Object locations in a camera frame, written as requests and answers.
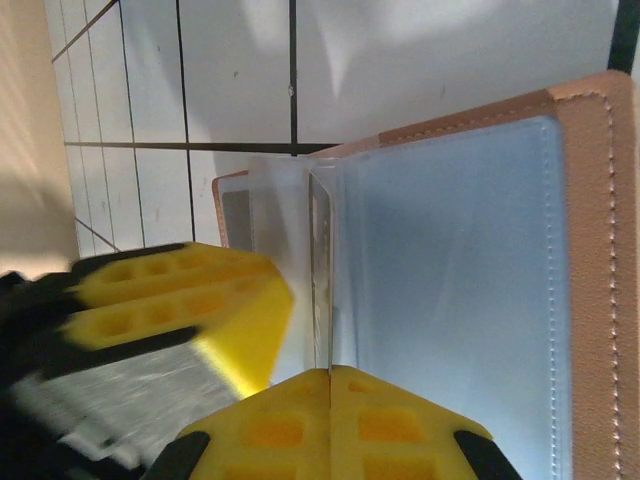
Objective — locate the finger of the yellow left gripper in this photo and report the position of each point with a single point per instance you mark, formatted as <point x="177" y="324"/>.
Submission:
<point x="240" y="330"/>
<point x="200" y="265"/>

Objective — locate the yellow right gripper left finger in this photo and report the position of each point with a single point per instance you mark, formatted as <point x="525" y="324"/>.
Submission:
<point x="270" y="440"/>

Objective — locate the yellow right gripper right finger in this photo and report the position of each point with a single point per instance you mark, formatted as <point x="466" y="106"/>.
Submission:
<point x="390" y="440"/>

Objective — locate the silver grey credit card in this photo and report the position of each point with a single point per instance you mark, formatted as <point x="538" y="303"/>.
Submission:
<point x="320" y="260"/>

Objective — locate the pink leather card holder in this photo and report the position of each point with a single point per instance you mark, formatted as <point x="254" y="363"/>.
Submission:
<point x="590" y="200"/>

